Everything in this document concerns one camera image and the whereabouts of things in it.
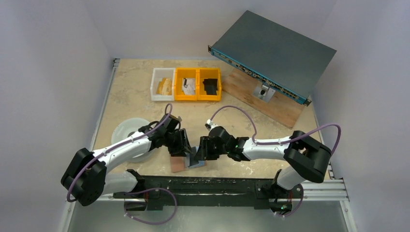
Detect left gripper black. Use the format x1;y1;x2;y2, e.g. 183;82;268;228
163;128;193;157

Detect brown leather card holder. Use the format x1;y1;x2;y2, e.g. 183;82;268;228
170;157;206;173

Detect silver white card with portrait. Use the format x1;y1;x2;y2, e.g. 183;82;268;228
182;78;196;96

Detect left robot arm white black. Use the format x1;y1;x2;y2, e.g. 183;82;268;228
60;115;193;206

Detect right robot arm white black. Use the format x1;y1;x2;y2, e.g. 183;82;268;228
191;126;332;197

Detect black card in yellow bin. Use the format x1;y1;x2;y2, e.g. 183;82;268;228
203;78;218;96

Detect gold cards in white bin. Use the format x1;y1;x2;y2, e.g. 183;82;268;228
156;78;173;96

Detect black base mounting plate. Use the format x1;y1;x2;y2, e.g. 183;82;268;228
113;175;303;213

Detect white tape roll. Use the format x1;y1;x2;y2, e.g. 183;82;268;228
111;117;154;163

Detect right yellow plastic bin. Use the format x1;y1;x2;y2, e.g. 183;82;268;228
198;68;222;102

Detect yellow plastic bin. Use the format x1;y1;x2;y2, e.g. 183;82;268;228
174;68;199;101
198;68;222;102

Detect white plastic bin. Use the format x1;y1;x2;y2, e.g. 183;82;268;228
150;68;176;102

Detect middle yellow plastic bin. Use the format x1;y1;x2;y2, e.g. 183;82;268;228
174;68;199;101

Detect plywood board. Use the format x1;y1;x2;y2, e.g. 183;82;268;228
221;70;305;129

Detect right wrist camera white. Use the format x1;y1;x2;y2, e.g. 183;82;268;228
205;119;218;131

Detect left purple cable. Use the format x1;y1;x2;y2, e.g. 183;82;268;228
66;103;174;203

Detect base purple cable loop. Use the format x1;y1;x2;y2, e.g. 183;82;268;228
124;188;178;226

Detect metal mounting bracket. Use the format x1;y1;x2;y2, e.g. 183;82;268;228
252;84;276;102

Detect blue grey network switch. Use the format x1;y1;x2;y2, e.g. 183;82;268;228
208;10;337;106

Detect aluminium frame rail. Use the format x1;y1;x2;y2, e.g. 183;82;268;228
302;179;349;201

